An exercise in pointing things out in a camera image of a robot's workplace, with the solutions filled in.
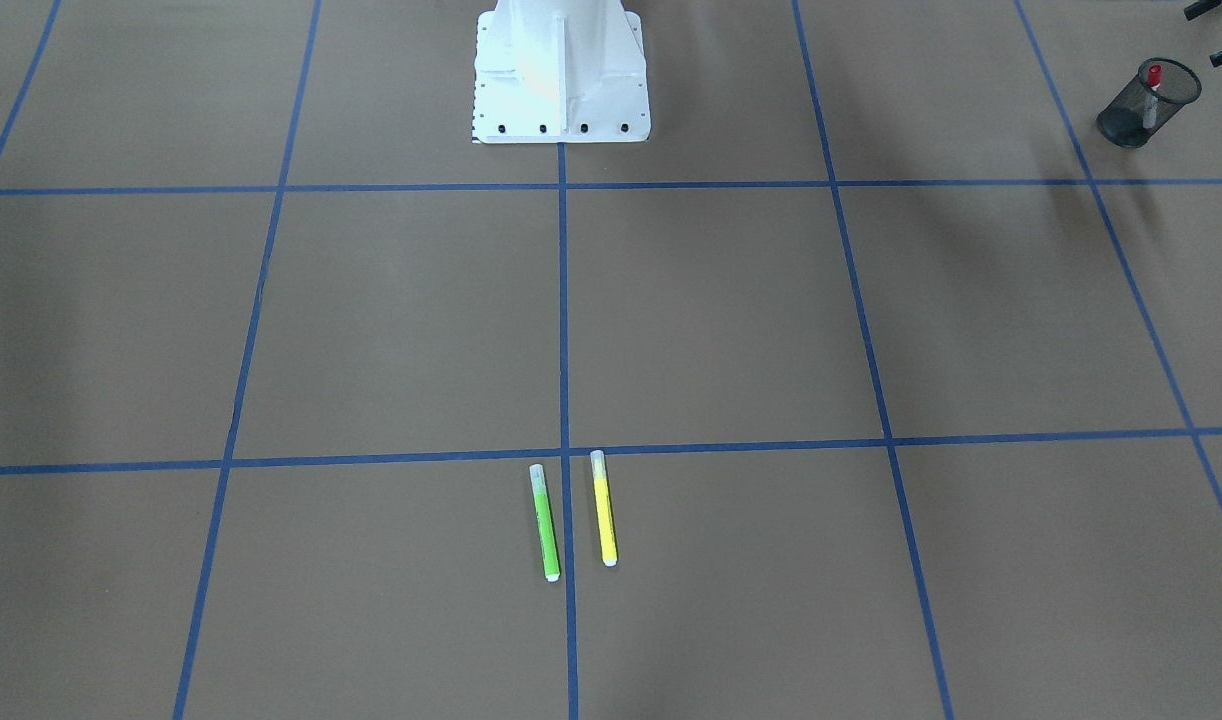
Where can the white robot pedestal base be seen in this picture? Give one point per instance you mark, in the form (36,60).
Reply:
(560,72)

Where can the yellow highlighter pen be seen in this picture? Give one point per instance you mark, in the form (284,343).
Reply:
(603,511)

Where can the green highlighter pen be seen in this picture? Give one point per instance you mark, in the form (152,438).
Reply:
(544,523)

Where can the red white marker pen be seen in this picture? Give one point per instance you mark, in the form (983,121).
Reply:
(1151,104)

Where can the black mesh pen cup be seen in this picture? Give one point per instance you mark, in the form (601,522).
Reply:
(1120,122)

